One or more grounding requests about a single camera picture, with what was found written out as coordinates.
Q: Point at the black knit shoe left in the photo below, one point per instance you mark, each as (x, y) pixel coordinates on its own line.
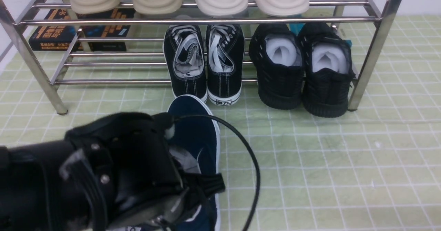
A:
(277, 55)

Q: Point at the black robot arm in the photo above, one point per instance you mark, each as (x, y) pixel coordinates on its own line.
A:
(34, 197)

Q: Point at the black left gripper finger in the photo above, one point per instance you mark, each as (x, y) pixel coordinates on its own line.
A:
(208, 185)

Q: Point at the black white-laced sneaker left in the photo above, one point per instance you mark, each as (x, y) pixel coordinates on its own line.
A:
(184, 55)

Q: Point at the teal object behind rack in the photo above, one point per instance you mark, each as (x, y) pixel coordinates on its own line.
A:
(296, 27)

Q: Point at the green checked floor mat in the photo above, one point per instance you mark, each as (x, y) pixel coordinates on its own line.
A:
(377, 168)

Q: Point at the black knit shoe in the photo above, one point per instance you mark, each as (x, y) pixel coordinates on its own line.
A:
(328, 69)
(277, 55)

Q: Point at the stainless steel shoe rack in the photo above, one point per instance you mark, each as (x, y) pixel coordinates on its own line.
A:
(346, 11)

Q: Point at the black orange-lettered book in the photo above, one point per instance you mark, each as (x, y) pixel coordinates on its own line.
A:
(58, 38)

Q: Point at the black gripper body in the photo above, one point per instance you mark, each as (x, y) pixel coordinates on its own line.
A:
(123, 165)

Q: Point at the black white-laced sneaker right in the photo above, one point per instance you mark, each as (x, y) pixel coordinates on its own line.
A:
(225, 45)

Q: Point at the black white-laced sneaker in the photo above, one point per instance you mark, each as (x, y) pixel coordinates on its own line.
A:
(184, 55)
(225, 45)

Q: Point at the black knit shoe right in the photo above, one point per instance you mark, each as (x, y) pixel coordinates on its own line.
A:
(328, 69)

